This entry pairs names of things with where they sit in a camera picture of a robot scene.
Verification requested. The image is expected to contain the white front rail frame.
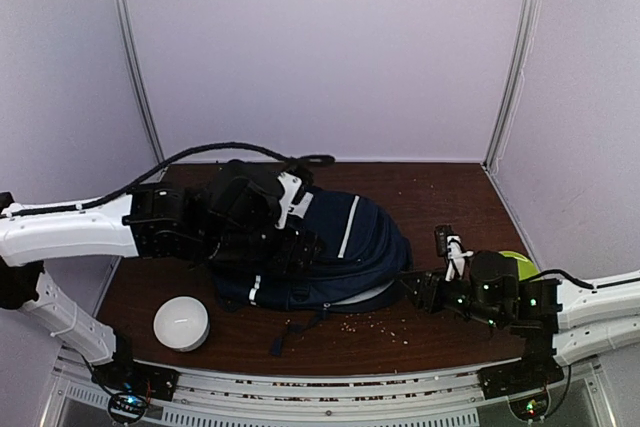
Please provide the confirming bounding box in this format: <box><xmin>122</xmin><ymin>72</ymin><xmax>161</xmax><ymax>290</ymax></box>
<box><xmin>35</xmin><ymin>347</ymin><xmax>622</xmax><ymax>426</ymax></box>

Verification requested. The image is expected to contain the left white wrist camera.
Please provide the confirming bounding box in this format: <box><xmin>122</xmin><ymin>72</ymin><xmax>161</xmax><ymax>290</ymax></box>
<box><xmin>275</xmin><ymin>172</ymin><xmax>313</xmax><ymax>230</ymax></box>

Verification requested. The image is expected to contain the green plate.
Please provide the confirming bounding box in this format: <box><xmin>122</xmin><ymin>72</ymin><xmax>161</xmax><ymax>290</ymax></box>
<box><xmin>500</xmin><ymin>250</ymin><xmax>540</xmax><ymax>281</ymax></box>

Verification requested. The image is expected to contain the right aluminium frame post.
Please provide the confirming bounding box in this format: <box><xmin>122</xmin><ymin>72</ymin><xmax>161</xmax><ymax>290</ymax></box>
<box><xmin>483</xmin><ymin>0</ymin><xmax>540</xmax><ymax>175</ymax></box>

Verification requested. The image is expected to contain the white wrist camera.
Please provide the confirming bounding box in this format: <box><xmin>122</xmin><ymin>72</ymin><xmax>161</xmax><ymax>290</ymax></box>
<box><xmin>434</xmin><ymin>225</ymin><xmax>474</xmax><ymax>282</ymax></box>
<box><xmin>275</xmin><ymin>172</ymin><xmax>313</xmax><ymax>230</ymax></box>

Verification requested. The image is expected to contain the navy blue student backpack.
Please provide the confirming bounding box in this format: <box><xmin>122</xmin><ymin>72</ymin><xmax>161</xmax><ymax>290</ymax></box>
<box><xmin>211</xmin><ymin>188</ymin><xmax>413</xmax><ymax>335</ymax></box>

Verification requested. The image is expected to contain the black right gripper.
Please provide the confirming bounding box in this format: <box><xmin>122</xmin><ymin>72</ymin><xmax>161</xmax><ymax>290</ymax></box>
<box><xmin>395</xmin><ymin>269</ymin><xmax>505</xmax><ymax>330</ymax></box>

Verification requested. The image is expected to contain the left aluminium frame post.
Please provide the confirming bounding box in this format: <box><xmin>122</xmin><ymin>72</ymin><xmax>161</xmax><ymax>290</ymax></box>
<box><xmin>113</xmin><ymin>0</ymin><xmax>165</xmax><ymax>163</ymax></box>

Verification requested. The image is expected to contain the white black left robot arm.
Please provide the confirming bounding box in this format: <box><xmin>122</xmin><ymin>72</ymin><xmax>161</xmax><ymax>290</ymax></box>
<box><xmin>1</xmin><ymin>158</ymin><xmax>313</xmax><ymax>391</ymax></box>

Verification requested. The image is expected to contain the white ceramic bowl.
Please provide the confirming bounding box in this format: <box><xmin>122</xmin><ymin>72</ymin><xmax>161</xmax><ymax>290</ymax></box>
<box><xmin>153</xmin><ymin>296</ymin><xmax>210</xmax><ymax>352</ymax></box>

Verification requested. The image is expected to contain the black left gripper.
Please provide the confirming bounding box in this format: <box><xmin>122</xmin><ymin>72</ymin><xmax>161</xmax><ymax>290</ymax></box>
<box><xmin>198</xmin><ymin>219</ymin><xmax>327</xmax><ymax>277</ymax></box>

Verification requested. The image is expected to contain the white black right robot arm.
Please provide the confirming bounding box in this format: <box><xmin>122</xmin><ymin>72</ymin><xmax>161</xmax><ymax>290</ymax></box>
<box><xmin>400</xmin><ymin>251</ymin><xmax>639</xmax><ymax>389</ymax></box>

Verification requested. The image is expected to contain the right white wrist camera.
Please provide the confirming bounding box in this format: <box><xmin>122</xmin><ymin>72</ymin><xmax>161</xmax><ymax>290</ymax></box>
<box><xmin>434</xmin><ymin>225</ymin><xmax>474</xmax><ymax>282</ymax></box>

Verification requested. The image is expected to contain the aluminium frame post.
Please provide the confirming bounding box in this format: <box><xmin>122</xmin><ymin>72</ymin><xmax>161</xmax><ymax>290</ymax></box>
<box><xmin>113</xmin><ymin>0</ymin><xmax>165</xmax><ymax>163</ymax></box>
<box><xmin>483</xmin><ymin>0</ymin><xmax>540</xmax><ymax>175</ymax></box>

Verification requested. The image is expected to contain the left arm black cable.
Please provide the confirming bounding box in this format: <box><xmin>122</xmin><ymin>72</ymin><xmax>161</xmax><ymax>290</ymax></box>
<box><xmin>9</xmin><ymin>142</ymin><xmax>335</xmax><ymax>218</ymax></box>

